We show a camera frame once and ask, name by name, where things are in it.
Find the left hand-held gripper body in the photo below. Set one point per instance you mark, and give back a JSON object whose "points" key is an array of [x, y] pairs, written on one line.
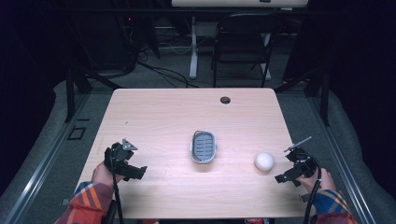
{"points": [[118, 154]]}

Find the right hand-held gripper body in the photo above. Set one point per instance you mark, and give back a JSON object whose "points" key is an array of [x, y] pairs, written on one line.
{"points": [[301, 161]]}

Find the person's left hand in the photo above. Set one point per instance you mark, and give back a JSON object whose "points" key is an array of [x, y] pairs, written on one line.
{"points": [[104, 175]]}

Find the person's right hand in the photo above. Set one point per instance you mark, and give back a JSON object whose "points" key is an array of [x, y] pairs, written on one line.
{"points": [[323, 182]]}

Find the white round soap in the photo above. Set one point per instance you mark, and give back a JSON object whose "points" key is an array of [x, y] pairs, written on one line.
{"points": [[264, 161]]}

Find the red packet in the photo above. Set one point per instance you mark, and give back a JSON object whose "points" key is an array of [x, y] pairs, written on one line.
{"points": [[254, 221]]}

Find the black metal stand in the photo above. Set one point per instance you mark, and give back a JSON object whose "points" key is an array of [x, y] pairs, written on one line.
{"points": [[325, 96], [70, 93]]}

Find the grey soap dish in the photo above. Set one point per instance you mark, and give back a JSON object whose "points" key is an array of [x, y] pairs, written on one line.
{"points": [[203, 146]]}

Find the black table grommet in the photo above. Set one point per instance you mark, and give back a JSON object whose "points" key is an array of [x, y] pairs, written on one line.
{"points": [[225, 100]]}

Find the dark computer tower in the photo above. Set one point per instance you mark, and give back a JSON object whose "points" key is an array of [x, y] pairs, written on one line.
{"points": [[107, 37]]}

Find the black folding chair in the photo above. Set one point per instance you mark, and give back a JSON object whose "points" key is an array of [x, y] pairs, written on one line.
{"points": [[246, 46]]}

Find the white desk leg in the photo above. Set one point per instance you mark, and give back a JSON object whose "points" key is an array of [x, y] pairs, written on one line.
{"points": [[193, 49]]}

